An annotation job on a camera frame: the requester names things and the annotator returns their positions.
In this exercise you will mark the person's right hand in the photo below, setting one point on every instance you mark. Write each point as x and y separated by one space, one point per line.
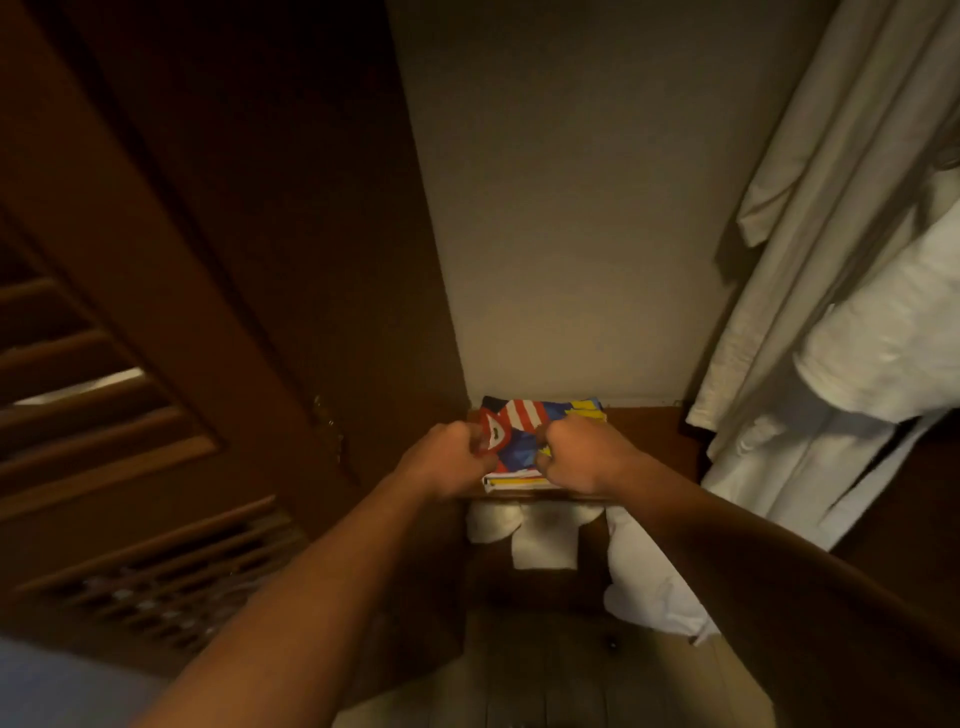
585 459

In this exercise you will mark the person's left hand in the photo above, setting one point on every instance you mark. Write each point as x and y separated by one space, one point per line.
444 459

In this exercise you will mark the dark wooden wardrobe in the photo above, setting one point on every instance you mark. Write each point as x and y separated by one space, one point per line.
225 300

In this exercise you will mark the person's left forearm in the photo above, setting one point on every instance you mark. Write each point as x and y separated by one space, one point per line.
293 615

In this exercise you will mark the person's right forearm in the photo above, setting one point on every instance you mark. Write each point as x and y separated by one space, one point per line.
810 600

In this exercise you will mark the small folded white cloth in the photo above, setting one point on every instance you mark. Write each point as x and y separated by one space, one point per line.
537 537

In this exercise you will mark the large folded white cloth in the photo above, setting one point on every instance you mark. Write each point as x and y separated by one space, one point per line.
648 585

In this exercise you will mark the white hanging robe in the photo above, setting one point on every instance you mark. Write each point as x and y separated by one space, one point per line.
840 300

